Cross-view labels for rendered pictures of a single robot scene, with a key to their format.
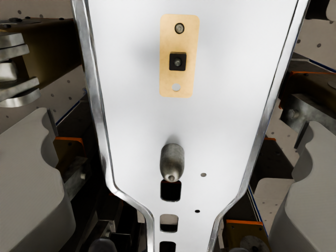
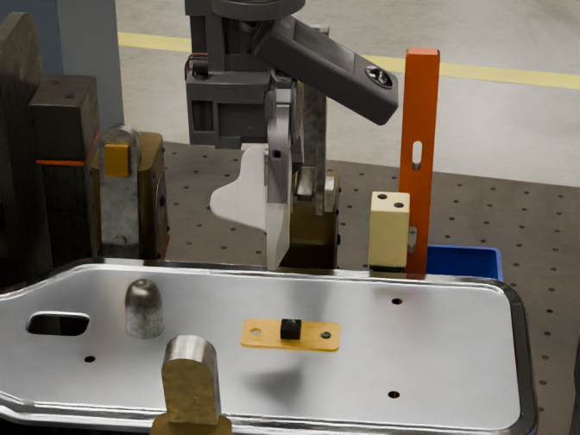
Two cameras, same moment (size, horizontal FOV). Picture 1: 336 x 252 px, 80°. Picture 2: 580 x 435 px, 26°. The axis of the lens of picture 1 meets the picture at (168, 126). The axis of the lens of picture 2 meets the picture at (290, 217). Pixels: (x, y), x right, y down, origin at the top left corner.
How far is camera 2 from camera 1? 0.96 m
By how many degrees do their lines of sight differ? 60
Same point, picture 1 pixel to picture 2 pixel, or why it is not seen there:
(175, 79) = (267, 330)
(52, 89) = not seen: hidden behind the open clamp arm
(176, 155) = (160, 309)
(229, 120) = not seen: hidden behind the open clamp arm
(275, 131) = not seen: outside the picture
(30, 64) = (304, 213)
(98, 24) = (332, 285)
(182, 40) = (312, 337)
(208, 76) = (267, 359)
